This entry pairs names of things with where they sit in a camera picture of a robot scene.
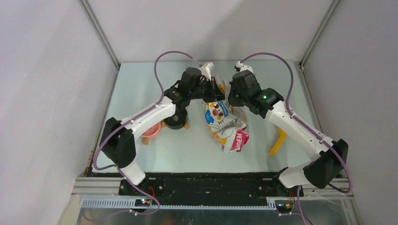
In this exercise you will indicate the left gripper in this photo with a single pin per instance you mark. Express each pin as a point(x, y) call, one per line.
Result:
point(215, 93)

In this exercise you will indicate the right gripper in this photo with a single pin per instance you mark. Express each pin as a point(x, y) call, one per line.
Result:
point(232, 101)

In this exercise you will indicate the cat food bag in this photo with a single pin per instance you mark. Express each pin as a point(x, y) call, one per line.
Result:
point(227, 124)

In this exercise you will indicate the yellow plastic scoop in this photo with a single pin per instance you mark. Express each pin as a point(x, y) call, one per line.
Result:
point(279, 142)

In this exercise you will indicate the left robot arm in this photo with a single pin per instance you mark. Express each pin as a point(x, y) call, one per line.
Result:
point(119, 136)

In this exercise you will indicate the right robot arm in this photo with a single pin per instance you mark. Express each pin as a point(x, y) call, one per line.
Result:
point(326, 155)

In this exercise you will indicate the black pet bowl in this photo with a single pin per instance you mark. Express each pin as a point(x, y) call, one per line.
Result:
point(177, 120)

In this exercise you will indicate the pink cat bowl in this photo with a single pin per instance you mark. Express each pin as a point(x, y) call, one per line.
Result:
point(152, 132)

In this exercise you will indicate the wooden bowl stand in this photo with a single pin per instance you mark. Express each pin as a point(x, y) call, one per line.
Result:
point(146, 141)

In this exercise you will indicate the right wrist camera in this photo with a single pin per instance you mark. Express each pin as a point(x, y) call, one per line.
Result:
point(239, 67)

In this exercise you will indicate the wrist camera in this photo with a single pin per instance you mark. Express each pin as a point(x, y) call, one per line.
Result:
point(206, 69)
point(239, 67)

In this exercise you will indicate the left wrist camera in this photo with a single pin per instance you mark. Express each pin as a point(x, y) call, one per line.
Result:
point(206, 69)

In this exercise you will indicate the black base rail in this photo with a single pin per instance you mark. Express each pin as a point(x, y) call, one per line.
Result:
point(263, 183)

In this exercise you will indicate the aluminium frame rail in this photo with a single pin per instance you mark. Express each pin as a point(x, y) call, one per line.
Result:
point(104, 193)

